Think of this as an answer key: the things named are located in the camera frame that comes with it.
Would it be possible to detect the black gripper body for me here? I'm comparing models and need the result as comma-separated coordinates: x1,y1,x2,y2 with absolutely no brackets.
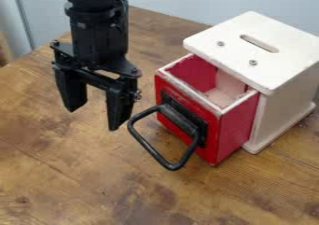
50,0,141,92

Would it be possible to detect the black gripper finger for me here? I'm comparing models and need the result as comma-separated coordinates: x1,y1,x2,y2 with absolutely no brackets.
54,66,87,112
106,77,139,131

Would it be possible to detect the red drawer with black handle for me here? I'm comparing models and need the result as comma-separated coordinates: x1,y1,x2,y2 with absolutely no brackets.
127,54,260,171

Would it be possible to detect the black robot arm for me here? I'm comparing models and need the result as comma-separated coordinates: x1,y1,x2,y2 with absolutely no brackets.
50,0,142,131

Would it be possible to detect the white wooden box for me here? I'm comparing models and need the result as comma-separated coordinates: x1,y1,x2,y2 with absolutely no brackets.
183,11,319,154

